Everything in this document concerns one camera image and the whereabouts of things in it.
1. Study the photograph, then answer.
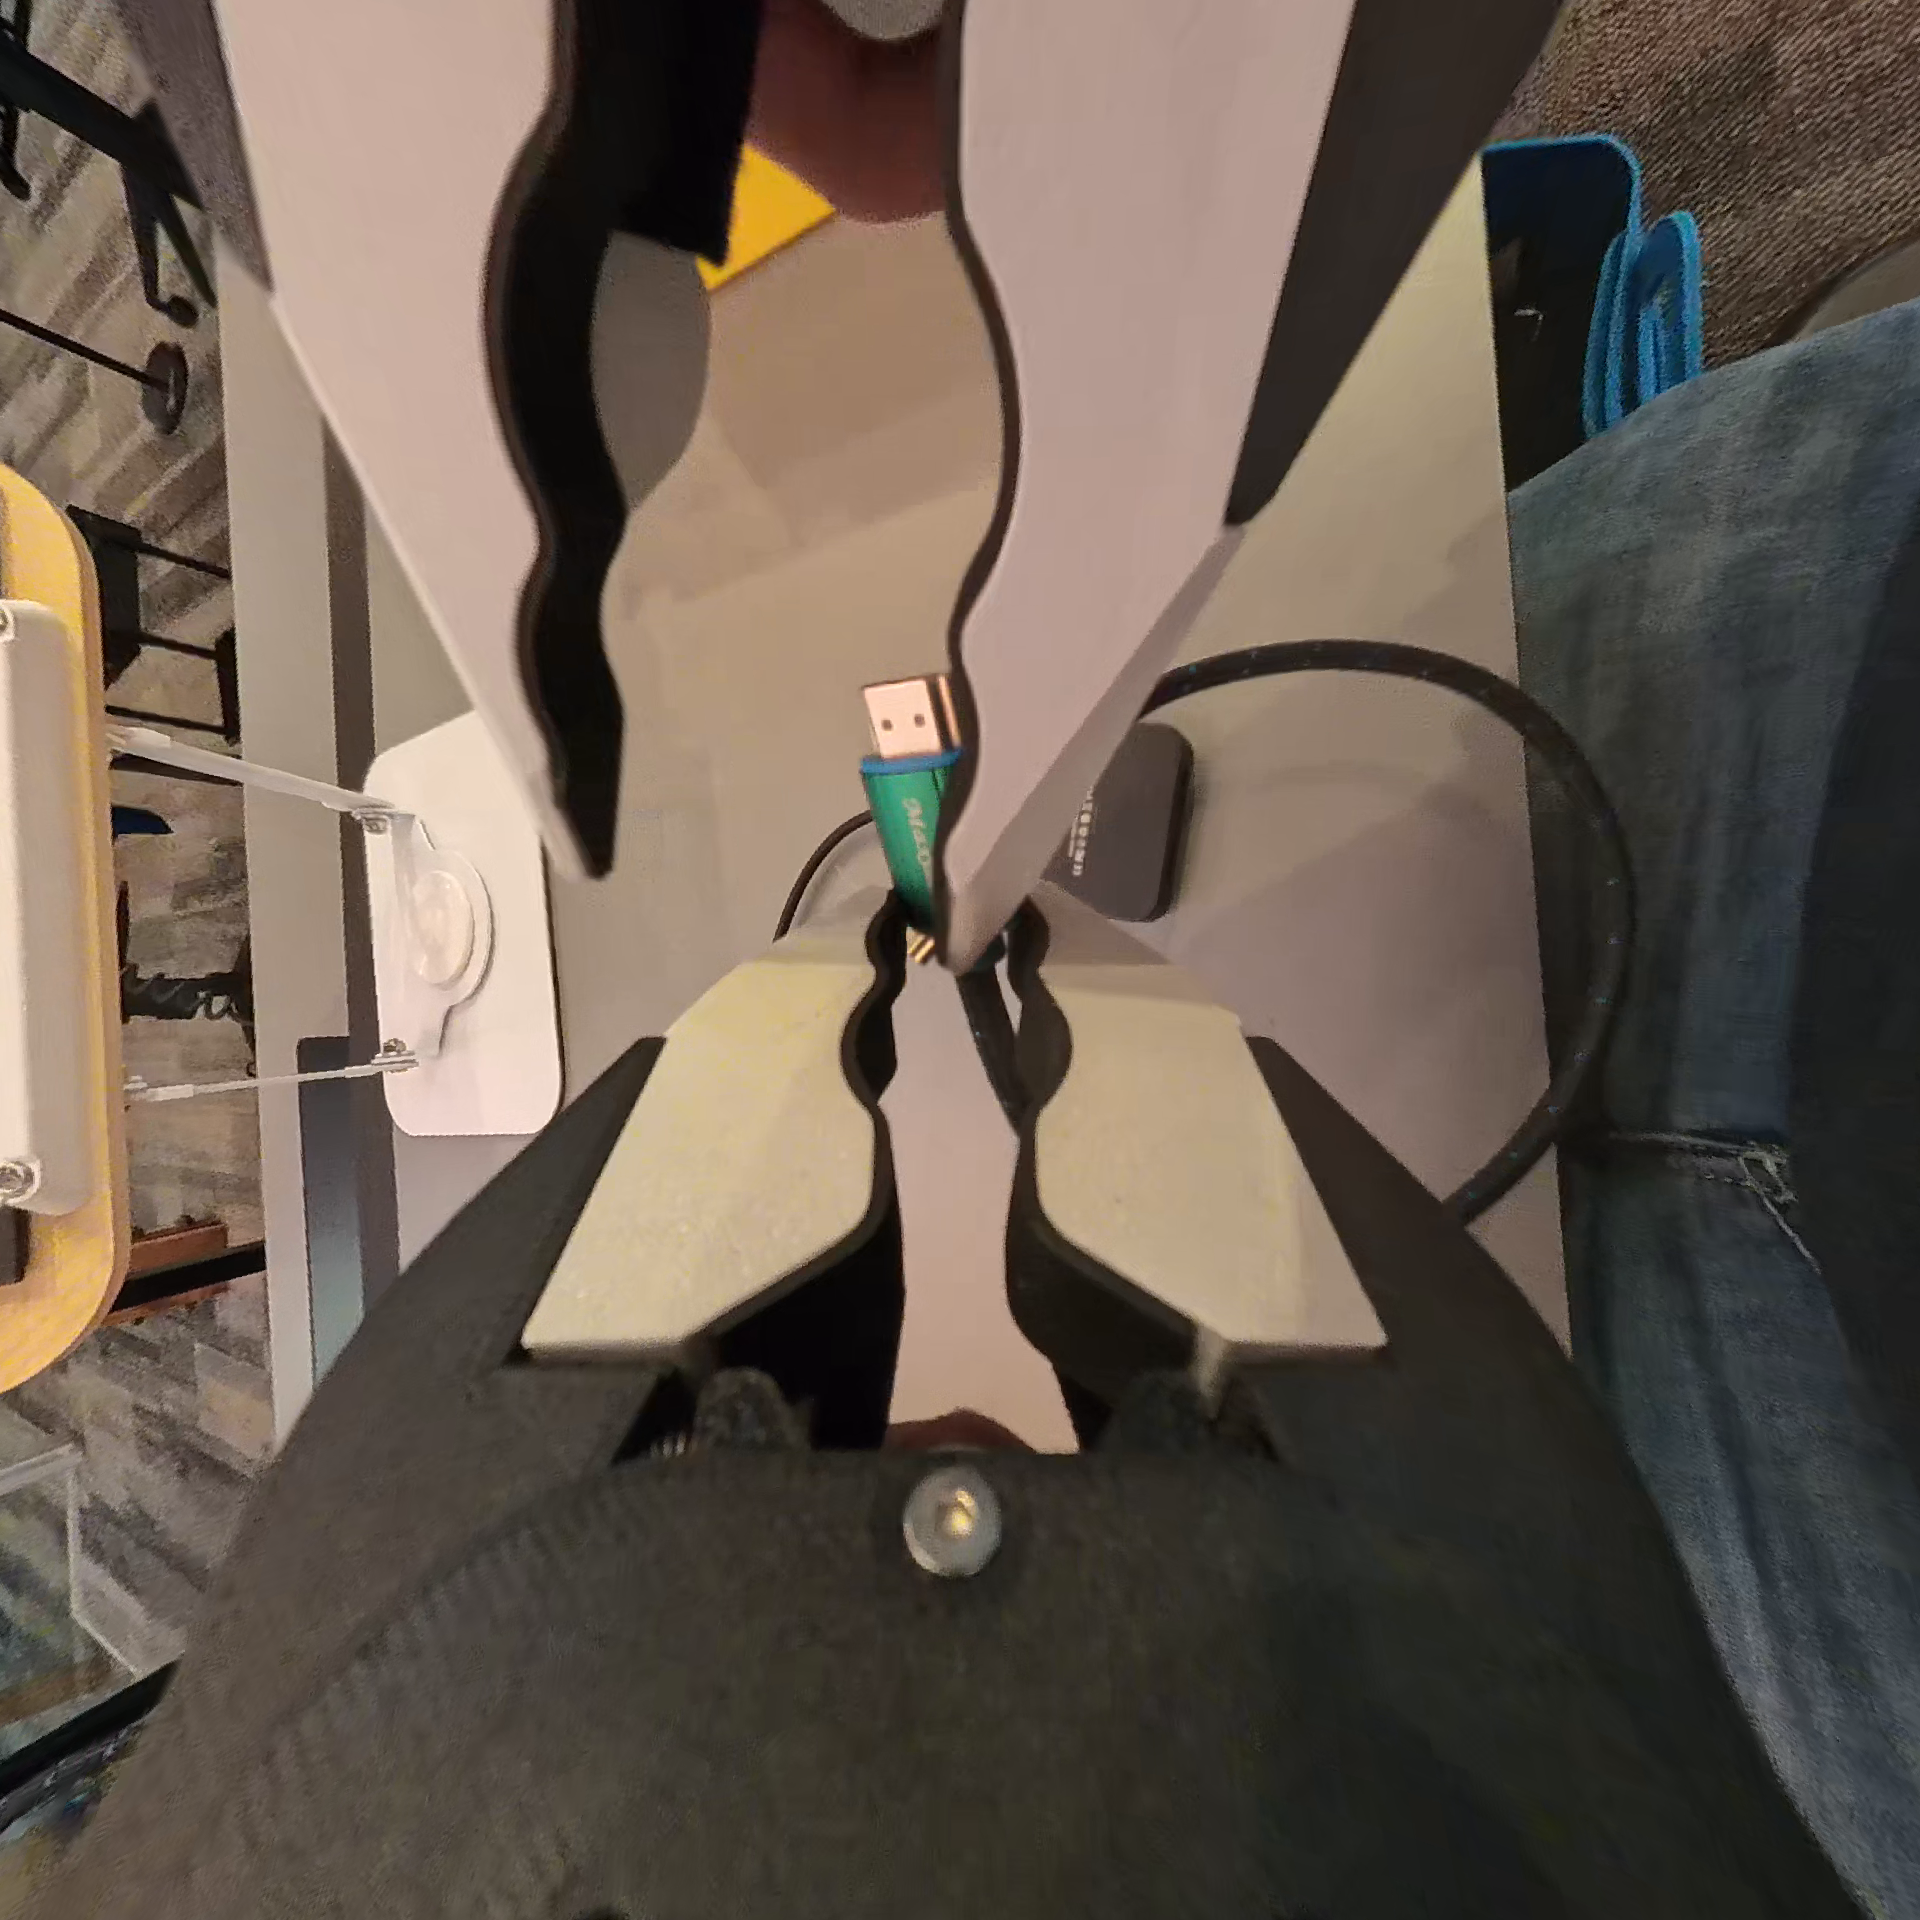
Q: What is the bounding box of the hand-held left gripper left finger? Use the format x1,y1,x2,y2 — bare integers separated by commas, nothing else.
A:
517,901,902,1387

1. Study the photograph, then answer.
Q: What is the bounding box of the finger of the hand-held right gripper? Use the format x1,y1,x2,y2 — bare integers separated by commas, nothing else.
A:
937,0,1366,961
211,0,637,879

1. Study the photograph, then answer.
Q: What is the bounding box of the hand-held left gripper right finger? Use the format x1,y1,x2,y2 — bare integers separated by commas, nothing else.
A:
967,901,1393,1397

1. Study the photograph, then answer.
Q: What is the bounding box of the black hdmi adapter box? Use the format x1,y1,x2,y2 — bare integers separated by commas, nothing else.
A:
1036,720,1196,926

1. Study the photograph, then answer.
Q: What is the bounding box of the black braided hdmi cable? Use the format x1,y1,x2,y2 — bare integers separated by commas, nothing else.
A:
775,640,1643,1232

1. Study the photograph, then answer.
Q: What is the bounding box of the person's right hand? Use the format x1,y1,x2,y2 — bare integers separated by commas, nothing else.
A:
737,0,975,226

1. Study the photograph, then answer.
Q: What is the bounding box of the blue black bag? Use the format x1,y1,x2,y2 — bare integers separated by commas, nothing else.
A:
1479,135,1706,495

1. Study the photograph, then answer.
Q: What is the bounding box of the wooden rimmed black panel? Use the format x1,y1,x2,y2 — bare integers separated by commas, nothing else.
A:
0,465,137,1397

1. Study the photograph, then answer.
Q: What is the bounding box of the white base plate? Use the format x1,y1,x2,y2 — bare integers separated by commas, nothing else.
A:
362,711,567,1142

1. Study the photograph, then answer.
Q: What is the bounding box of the white bracket bar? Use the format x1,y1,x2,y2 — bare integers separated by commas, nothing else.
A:
0,600,108,1216

